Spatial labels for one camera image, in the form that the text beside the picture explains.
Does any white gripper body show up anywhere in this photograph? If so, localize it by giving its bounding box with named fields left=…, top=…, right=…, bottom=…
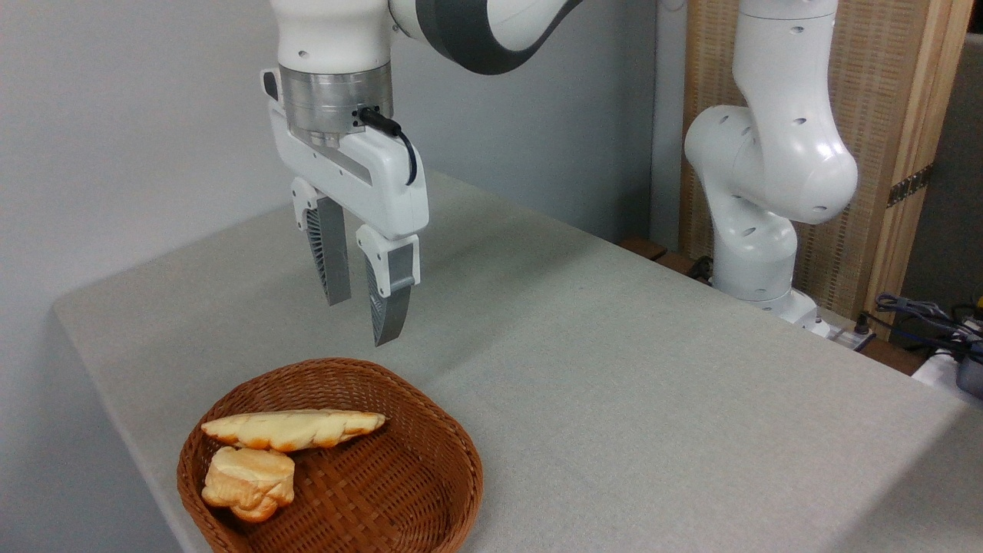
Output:
left=260, top=68, right=430, bottom=241

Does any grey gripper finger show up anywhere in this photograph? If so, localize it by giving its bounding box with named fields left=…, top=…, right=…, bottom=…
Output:
left=356, top=224, right=421, bottom=348
left=290, top=177, right=352, bottom=307

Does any long braided bread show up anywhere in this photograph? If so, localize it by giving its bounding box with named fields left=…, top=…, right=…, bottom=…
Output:
left=200, top=409, right=387, bottom=453

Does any round bread roll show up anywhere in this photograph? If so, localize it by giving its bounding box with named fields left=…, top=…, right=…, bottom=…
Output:
left=200, top=445, right=296, bottom=525

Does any brown wicker basket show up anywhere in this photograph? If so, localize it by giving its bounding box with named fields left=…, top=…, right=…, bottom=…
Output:
left=177, top=357, right=485, bottom=553

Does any wooden woven folding screen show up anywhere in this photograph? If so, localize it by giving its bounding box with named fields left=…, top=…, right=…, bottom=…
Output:
left=679, top=0, right=975, bottom=339

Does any metal screen hinge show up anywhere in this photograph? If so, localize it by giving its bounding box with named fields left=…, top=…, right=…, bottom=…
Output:
left=886, top=162, right=935, bottom=209

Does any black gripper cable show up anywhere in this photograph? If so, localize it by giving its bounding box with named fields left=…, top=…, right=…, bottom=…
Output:
left=358, top=107, right=419, bottom=187

